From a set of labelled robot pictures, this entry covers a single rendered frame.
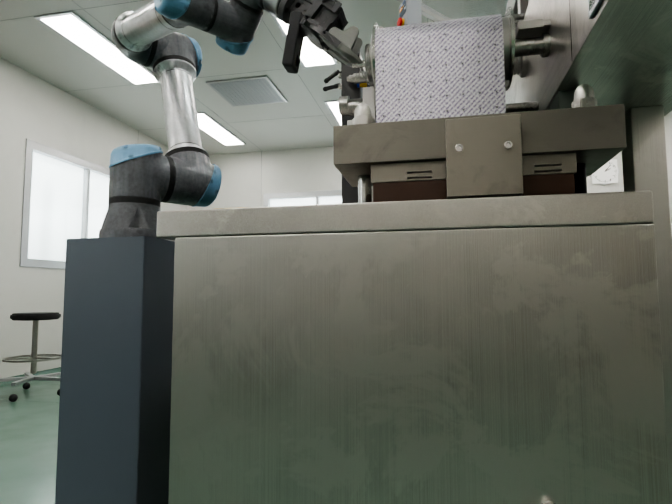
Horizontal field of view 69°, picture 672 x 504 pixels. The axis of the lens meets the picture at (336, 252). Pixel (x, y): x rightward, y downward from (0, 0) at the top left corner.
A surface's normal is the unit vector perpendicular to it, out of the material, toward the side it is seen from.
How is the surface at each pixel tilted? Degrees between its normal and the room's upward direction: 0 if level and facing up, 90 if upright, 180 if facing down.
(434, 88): 90
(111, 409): 90
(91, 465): 90
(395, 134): 90
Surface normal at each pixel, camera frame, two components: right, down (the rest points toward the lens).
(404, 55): -0.21, -0.08
